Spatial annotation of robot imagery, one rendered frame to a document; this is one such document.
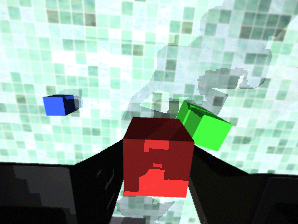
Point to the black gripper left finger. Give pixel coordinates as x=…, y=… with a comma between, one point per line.
x=87, y=191

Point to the red block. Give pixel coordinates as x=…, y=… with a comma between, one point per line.
x=157, y=157

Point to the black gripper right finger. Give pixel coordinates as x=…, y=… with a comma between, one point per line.
x=225, y=194

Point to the green block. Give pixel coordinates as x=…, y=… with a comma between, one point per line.
x=206, y=129
x=185, y=110

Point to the blue block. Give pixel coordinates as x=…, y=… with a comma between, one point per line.
x=59, y=105

